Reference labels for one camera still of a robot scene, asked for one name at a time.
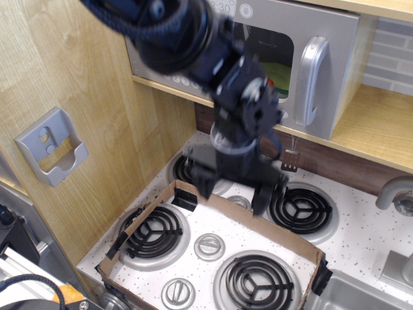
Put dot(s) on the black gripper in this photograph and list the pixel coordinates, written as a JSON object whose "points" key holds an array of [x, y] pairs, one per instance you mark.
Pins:
{"points": [[238, 162]]}

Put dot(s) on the grey toy microwave door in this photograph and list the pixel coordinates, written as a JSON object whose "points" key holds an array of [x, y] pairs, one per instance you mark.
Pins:
{"points": [[316, 43]]}

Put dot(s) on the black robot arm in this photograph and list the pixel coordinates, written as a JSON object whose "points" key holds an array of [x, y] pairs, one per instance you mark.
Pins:
{"points": [[190, 39]]}

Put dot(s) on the middle small grey knob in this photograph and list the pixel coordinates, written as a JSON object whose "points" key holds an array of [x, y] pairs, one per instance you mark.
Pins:
{"points": [[240, 201]]}

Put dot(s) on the back left black burner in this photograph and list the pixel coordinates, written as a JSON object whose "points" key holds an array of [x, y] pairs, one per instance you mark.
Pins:
{"points": [[179, 169]]}

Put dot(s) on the black burner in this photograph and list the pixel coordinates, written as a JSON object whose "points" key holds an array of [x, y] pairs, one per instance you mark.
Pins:
{"points": [[305, 210], [160, 241], [179, 169], [256, 280]]}

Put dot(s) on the hanging silver spatula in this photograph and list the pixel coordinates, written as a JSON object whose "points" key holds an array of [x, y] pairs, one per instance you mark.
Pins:
{"points": [[291, 157]]}

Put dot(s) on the centre grey stove knob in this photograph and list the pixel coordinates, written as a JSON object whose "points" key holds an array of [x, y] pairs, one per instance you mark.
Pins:
{"points": [[209, 247]]}

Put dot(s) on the grey stove knob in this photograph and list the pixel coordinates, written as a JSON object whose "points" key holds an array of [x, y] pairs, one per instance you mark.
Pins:
{"points": [[209, 247], [178, 294]]}

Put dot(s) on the back right black burner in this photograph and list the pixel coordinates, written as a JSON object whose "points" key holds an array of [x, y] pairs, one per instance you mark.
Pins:
{"points": [[305, 210]]}

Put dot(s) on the front left black burner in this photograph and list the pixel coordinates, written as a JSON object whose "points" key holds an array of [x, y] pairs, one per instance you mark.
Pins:
{"points": [[160, 241]]}

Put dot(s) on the front right black burner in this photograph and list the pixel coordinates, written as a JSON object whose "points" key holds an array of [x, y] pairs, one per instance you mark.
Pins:
{"points": [[256, 280]]}

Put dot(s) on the front grey stove knob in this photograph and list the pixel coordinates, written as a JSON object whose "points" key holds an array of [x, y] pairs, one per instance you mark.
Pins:
{"points": [[178, 294]]}

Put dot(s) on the silver toy sink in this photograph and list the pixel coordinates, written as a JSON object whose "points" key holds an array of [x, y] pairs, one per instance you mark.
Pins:
{"points": [[366, 281]]}

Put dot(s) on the wooden shelf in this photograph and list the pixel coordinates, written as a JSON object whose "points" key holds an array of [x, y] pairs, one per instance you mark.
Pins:
{"points": [[376, 126]]}

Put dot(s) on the grey toy faucet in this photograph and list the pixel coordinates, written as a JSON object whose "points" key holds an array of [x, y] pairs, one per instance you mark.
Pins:
{"points": [[399, 192]]}

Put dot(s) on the grey oven front knob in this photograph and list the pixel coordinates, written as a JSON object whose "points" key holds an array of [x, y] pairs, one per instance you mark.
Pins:
{"points": [[113, 302]]}

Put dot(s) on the cardboard frame on stove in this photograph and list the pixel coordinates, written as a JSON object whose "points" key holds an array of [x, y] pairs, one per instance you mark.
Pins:
{"points": [[239, 229]]}

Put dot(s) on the grey wall phone holder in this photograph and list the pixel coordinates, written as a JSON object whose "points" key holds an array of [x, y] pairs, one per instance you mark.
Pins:
{"points": [[42, 138]]}

